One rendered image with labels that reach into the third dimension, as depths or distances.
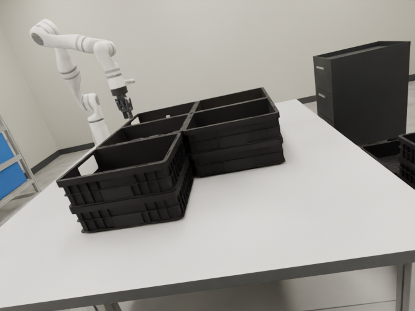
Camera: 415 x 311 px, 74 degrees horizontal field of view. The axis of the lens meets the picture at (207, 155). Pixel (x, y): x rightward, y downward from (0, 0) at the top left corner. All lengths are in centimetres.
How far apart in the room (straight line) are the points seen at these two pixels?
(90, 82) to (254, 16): 275
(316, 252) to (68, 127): 492
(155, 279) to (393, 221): 65
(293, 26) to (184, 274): 416
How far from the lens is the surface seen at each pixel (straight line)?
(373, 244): 82
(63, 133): 543
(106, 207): 102
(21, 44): 541
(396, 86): 278
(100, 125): 174
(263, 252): 79
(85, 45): 140
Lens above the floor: 124
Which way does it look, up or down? 22 degrees down
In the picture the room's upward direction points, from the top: 14 degrees counter-clockwise
